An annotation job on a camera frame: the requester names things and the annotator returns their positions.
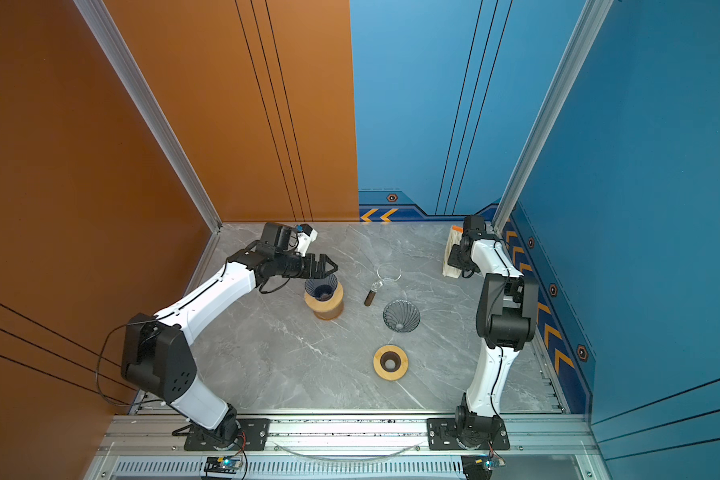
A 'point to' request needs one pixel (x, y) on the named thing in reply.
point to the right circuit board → (479, 467)
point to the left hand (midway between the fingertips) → (328, 264)
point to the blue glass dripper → (321, 288)
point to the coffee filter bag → (454, 238)
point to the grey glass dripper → (401, 316)
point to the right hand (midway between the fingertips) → (458, 261)
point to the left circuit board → (223, 464)
